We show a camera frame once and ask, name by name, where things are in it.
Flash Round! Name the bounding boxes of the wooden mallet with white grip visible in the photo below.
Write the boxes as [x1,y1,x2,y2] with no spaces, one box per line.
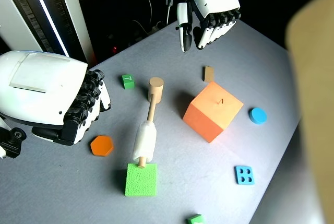
[132,77,164,169]

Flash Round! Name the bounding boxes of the large orange foam cube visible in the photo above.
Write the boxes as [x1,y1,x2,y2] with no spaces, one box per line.
[182,81,245,144]

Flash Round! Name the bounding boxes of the brown rectangular wooden block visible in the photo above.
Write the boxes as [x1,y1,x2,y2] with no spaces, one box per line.
[202,66,215,82]

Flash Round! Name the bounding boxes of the white panel with light strip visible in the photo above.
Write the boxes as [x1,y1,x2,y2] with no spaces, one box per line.
[0,0,96,65]

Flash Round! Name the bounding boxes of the orange hexagon block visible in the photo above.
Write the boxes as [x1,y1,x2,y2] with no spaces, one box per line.
[90,135,115,157]

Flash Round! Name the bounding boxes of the small green number cube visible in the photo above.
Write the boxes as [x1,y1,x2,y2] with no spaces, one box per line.
[121,74,135,90]

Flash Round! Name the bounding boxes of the blue round disc block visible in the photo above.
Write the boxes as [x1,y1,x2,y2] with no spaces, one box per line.
[248,107,268,125]

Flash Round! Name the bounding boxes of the large green foam block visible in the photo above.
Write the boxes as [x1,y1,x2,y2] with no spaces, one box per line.
[124,163,159,197]

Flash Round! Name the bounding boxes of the blurred tan panel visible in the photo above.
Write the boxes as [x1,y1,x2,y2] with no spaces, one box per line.
[285,0,334,224]

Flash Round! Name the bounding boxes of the grey table cloth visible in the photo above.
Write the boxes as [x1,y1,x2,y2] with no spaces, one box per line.
[0,19,326,224]

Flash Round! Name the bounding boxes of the blue square four-hole block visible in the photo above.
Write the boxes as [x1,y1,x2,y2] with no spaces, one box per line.
[234,166,255,185]

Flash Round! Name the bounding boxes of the small plain green block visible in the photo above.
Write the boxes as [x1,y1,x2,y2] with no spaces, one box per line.
[186,214,206,224]

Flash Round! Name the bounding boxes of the thin white cable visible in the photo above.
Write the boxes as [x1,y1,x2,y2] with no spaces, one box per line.
[132,0,153,36]

